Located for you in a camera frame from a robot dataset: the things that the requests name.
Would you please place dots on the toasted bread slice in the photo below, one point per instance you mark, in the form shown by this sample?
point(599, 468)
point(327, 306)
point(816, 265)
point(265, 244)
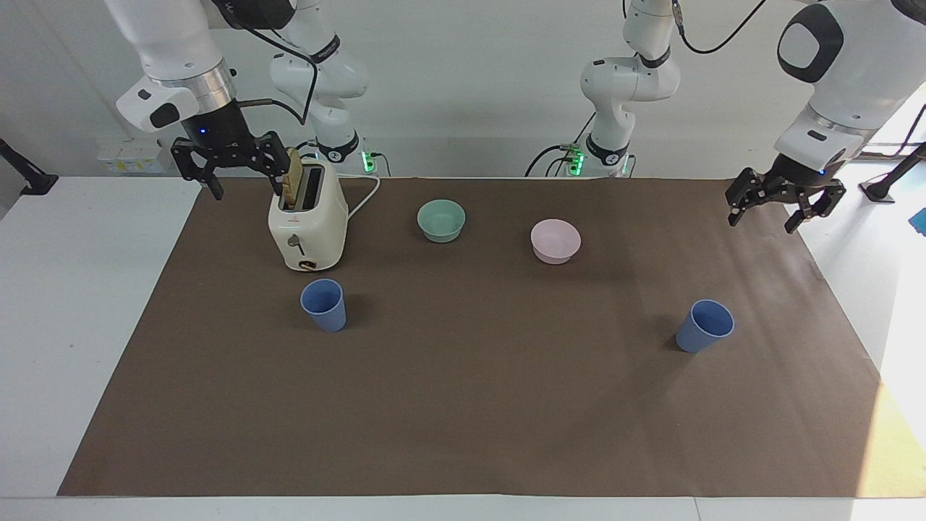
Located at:
point(292, 181)

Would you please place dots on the green bowl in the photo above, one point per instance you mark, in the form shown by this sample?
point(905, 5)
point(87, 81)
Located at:
point(441, 223)

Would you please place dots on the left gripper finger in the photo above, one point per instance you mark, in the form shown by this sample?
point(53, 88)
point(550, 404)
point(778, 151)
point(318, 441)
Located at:
point(752, 189)
point(821, 199)

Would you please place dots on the black stand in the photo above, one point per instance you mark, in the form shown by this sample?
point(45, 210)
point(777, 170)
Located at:
point(32, 181)
point(879, 189)

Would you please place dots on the small blue object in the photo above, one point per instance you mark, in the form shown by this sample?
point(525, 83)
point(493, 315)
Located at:
point(919, 221)

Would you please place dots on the white power strip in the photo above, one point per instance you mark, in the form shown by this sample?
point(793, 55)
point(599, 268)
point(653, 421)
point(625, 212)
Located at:
point(130, 155)

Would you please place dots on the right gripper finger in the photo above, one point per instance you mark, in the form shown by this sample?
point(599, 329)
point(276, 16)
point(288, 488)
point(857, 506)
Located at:
point(275, 155)
point(194, 163)

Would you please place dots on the pink bowl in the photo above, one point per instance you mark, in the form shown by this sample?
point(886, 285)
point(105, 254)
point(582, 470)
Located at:
point(555, 244)

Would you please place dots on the blue cup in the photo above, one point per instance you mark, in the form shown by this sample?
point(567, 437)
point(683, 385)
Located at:
point(700, 333)
point(325, 311)

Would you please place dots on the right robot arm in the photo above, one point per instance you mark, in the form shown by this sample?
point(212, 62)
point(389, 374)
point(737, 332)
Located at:
point(166, 36)

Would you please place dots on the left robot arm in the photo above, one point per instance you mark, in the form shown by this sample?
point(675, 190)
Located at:
point(854, 79)

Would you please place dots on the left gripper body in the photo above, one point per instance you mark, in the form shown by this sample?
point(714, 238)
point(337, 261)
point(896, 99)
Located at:
point(794, 174)

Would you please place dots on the cream toaster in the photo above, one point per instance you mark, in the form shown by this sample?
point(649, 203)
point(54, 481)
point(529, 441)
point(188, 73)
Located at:
point(311, 224)

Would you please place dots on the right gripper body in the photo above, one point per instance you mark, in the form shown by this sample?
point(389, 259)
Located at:
point(217, 130)

